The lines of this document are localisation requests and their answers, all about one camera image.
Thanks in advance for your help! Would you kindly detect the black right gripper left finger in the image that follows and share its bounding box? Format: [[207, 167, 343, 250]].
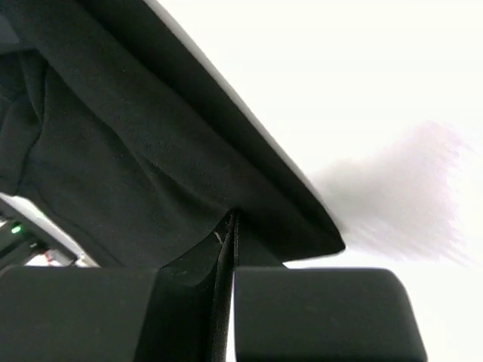
[[1, 213, 234, 361]]

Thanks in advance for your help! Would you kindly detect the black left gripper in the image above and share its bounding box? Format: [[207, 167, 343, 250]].
[[1, 194, 99, 268]]

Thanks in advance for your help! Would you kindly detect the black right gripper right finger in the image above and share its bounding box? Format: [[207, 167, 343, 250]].
[[233, 216, 427, 361]]

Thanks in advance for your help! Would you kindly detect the black skirt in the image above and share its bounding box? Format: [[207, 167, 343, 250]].
[[1, 1, 345, 267]]

